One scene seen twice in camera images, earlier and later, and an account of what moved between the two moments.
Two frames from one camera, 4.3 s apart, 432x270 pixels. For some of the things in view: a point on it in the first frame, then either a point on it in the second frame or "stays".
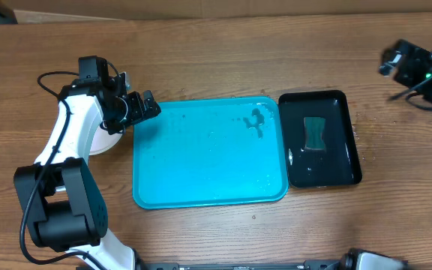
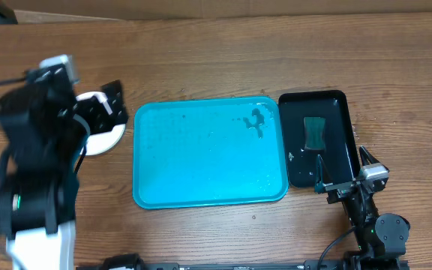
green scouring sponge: (314, 133) stays
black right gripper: (411, 58) -> (324, 184)
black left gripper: (138, 112) -> (102, 122)
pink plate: (102, 140) stays
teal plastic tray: (211, 152) stays
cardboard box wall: (31, 11) stays
